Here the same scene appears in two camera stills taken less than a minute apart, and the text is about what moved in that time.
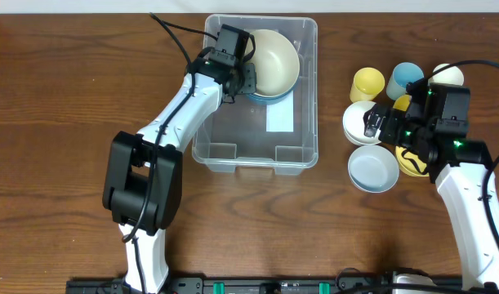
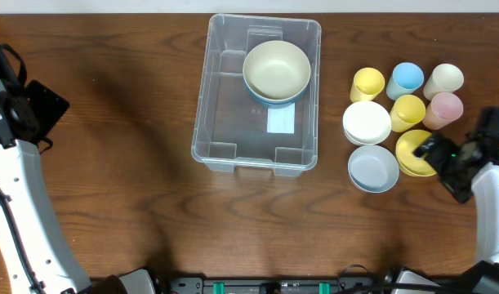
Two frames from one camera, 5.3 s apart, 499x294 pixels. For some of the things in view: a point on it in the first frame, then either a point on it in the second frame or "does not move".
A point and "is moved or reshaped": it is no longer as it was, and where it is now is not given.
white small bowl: [354, 124] does not move
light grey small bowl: [373, 168] does not move
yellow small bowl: [407, 165] does not move
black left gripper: [247, 77] to [45, 108]
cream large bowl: [277, 62] is moved or reshaped
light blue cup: [402, 74] does not move
